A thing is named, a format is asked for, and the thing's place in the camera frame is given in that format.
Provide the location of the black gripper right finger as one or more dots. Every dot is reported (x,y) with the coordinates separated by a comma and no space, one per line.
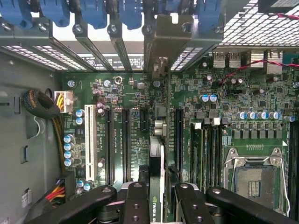
(191,205)

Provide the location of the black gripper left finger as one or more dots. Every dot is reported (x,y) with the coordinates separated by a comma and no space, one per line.
(136,205)

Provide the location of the RAM slot with white latches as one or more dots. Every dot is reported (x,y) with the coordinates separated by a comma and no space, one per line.
(297,168)
(213,158)

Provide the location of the long black expansion slot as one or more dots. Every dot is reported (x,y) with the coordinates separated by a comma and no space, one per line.
(109,144)
(179,140)
(126,144)

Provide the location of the CPU socket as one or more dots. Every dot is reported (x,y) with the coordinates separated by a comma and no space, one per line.
(254,184)

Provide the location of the white expansion slot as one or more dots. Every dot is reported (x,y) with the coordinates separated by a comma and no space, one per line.
(90,140)

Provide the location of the short black expansion slot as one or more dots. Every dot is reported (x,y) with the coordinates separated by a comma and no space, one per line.
(144,120)

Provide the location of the silver socket locking lever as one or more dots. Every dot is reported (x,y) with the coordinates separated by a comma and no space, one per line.
(285,186)

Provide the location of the green motherboard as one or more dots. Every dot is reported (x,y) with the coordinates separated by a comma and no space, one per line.
(245,98)

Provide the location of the white power connector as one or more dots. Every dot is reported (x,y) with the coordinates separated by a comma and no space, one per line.
(66,100)

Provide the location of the open dark PC case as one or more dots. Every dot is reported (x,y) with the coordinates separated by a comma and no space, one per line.
(23,128)

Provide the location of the silver USB port block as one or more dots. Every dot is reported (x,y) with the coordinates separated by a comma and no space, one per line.
(226,59)

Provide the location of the silver port shield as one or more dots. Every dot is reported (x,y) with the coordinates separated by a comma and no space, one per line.
(257,58)
(274,61)

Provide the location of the blue card retention clip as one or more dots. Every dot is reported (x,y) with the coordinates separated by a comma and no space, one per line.
(208,14)
(130,14)
(172,3)
(54,11)
(14,11)
(93,14)

